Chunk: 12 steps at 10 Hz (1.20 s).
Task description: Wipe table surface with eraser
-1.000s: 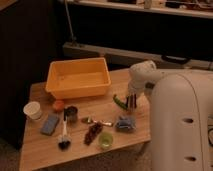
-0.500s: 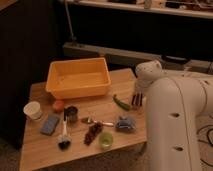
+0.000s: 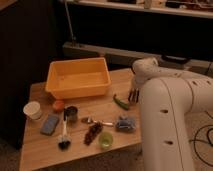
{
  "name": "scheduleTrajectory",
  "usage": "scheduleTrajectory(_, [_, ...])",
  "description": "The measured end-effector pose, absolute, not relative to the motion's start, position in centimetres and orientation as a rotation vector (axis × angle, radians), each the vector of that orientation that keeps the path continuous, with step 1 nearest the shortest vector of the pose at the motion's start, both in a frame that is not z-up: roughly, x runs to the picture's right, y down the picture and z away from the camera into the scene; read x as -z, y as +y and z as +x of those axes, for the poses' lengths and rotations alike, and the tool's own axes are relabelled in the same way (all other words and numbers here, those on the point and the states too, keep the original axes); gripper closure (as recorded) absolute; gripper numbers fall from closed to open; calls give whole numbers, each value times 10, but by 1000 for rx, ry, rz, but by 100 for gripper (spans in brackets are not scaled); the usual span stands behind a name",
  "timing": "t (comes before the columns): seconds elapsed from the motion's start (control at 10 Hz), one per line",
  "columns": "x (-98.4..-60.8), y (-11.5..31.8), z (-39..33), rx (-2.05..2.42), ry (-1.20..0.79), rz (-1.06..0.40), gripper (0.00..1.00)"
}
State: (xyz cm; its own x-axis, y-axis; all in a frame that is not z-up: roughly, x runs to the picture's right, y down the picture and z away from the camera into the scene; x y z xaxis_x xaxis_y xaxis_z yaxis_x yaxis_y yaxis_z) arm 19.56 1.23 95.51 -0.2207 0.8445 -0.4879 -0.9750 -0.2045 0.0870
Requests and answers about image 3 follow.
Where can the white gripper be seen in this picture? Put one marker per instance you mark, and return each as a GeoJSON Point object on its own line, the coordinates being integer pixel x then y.
{"type": "Point", "coordinates": [136, 83]}

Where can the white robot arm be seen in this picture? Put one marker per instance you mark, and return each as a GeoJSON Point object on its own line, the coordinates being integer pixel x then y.
{"type": "Point", "coordinates": [164, 96]}

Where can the metal spoon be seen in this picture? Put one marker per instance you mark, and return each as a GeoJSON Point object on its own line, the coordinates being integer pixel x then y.
{"type": "Point", "coordinates": [89, 120]}

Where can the green small cup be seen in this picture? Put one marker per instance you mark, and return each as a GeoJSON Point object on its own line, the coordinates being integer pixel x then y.
{"type": "Point", "coordinates": [105, 140]}

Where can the brown grape bunch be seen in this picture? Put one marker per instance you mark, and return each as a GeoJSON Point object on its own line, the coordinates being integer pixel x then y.
{"type": "Point", "coordinates": [92, 133]}

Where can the yellow plastic bin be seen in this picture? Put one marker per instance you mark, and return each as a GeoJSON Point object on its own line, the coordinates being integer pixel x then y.
{"type": "Point", "coordinates": [78, 78]}

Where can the orange fruit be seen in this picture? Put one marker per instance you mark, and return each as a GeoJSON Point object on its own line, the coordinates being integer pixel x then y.
{"type": "Point", "coordinates": [58, 105]}

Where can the grey metal pole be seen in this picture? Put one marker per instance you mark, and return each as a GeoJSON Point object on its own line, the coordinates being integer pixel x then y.
{"type": "Point", "coordinates": [73, 39]}

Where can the blue sponge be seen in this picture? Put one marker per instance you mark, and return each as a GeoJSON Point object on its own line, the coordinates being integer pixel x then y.
{"type": "Point", "coordinates": [49, 125]}

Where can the white paper cup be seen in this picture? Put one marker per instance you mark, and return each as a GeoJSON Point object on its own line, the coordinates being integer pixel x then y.
{"type": "Point", "coordinates": [33, 110]}

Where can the white shelf board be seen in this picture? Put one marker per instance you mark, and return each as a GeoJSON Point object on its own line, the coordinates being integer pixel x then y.
{"type": "Point", "coordinates": [153, 6]}

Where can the long grey base rail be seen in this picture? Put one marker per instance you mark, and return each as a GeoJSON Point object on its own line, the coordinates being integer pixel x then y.
{"type": "Point", "coordinates": [125, 57]}

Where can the white handled black brush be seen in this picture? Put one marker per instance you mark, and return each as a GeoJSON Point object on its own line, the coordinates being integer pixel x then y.
{"type": "Point", "coordinates": [64, 140]}

